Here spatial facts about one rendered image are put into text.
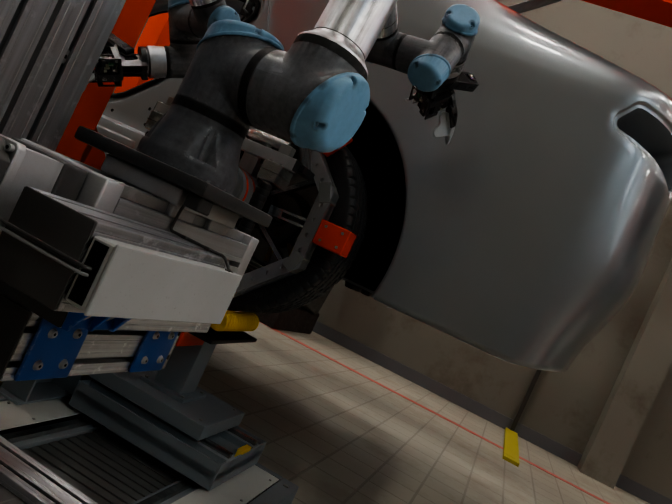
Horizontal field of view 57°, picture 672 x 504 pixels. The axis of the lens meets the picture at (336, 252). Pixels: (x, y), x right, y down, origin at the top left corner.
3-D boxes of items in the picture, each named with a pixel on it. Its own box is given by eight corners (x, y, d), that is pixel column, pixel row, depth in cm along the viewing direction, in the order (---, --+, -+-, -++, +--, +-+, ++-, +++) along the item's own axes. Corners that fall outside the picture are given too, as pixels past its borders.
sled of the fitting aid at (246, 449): (255, 466, 200) (268, 438, 200) (207, 494, 165) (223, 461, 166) (134, 394, 213) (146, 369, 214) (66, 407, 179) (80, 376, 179)
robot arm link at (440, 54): (390, 84, 129) (415, 53, 134) (439, 100, 125) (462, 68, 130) (390, 53, 123) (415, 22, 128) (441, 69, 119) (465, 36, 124)
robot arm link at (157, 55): (161, 39, 149) (160, 70, 154) (141, 39, 147) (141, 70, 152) (167, 55, 144) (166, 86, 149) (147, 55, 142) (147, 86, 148)
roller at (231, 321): (257, 334, 195) (265, 317, 195) (218, 335, 166) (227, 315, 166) (242, 326, 196) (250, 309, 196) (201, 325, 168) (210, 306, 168)
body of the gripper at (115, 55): (93, 57, 137) (149, 58, 141) (88, 38, 142) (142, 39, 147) (95, 88, 142) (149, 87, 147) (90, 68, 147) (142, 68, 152)
